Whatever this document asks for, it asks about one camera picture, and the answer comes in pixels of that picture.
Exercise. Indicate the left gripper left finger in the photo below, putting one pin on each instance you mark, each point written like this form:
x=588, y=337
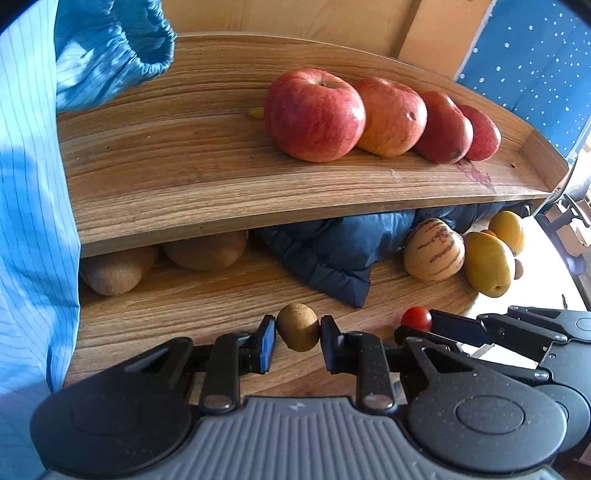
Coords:
x=234, y=355

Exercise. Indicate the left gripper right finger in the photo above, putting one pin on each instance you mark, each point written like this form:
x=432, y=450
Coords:
x=362, y=355

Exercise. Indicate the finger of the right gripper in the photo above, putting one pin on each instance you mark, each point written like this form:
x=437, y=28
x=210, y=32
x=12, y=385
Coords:
x=533, y=314
x=459, y=328

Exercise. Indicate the small brown kiwi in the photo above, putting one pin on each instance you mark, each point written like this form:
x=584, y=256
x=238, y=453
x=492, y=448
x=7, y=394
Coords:
x=518, y=269
x=298, y=326

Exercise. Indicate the red cherry tomato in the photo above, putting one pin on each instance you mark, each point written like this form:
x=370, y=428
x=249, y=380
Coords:
x=417, y=317

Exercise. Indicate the large yellow pear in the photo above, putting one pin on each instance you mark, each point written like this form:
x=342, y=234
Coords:
x=489, y=264

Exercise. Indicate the striped pepino melon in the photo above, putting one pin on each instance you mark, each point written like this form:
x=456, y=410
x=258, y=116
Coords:
x=433, y=251

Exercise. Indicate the yellow lemon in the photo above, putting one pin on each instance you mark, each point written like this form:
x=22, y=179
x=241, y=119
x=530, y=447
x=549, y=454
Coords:
x=508, y=227

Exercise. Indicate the small orange mandarin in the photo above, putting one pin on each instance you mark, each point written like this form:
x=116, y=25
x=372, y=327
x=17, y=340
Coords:
x=489, y=232

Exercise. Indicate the dark blue padded jacket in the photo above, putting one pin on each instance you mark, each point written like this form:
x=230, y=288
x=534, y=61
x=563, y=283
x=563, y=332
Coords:
x=336, y=256

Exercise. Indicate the brown kiwi under shelf right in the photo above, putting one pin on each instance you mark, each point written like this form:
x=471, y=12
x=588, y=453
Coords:
x=208, y=253

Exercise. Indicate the brown kiwi under shelf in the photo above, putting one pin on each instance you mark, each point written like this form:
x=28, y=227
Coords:
x=117, y=273
x=208, y=253

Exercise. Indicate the black office chair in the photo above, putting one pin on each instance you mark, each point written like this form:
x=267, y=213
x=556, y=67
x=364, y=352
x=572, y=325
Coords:
x=566, y=221

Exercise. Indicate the brown kiwi under shelf left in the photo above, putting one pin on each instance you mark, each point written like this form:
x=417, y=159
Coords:
x=117, y=273

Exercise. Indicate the red apple rightmost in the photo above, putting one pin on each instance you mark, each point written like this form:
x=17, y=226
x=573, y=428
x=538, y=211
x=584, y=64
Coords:
x=486, y=135

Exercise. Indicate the curved wooden shelf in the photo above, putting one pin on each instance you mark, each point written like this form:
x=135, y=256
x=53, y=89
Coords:
x=180, y=156

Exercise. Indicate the red apple leftmost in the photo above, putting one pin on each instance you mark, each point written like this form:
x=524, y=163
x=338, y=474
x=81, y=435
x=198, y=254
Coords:
x=313, y=115

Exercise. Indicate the blue dotted fabric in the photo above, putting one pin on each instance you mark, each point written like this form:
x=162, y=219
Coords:
x=533, y=59

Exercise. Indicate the wooden board panel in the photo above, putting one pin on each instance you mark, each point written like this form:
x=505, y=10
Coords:
x=436, y=35

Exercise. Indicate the light blue striped garment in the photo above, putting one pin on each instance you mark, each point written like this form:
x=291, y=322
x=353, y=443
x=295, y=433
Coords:
x=56, y=56

